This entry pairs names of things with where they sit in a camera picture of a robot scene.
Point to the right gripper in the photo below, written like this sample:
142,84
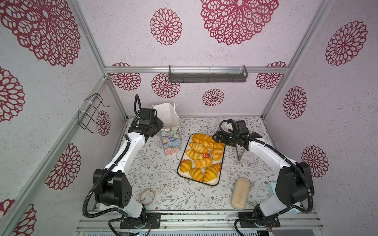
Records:
218,137

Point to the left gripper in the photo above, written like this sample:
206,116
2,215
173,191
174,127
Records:
160,123

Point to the floral paper bag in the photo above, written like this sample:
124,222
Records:
169,134

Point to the round knotted bread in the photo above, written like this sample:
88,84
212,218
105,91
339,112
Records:
216,154

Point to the small orange bread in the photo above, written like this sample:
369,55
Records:
204,163

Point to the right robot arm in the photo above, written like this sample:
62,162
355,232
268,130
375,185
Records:
294,187

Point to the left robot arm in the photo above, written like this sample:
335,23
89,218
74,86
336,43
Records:
111,186

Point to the beige oblong bread loaf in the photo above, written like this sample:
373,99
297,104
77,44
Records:
240,193

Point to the long twisted bread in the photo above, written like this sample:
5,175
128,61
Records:
207,141

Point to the striped bread roll upper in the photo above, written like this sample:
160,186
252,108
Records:
197,147

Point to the striped bread roll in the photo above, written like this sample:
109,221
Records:
194,155
197,147

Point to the striped bread roll middle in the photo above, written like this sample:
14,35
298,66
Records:
194,155

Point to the croissant lower right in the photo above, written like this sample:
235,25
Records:
211,172

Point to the black rimmed white tray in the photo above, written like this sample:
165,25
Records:
206,155

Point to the mint green box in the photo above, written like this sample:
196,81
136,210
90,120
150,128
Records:
272,188

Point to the croissant bottom middle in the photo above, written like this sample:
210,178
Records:
196,174

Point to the small croissant lower left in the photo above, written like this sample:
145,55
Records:
185,166

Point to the clear tape roll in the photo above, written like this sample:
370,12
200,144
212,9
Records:
147,197

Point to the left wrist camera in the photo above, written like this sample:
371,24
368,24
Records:
147,116

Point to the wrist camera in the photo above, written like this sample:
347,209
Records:
147,116
239,127

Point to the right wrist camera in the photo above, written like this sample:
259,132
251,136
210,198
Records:
239,127

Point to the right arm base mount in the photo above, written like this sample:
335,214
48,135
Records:
257,220

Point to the black wire wall basket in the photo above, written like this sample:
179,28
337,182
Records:
87,116

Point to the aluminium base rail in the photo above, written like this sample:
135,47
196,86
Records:
202,220

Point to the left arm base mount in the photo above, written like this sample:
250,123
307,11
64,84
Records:
145,221

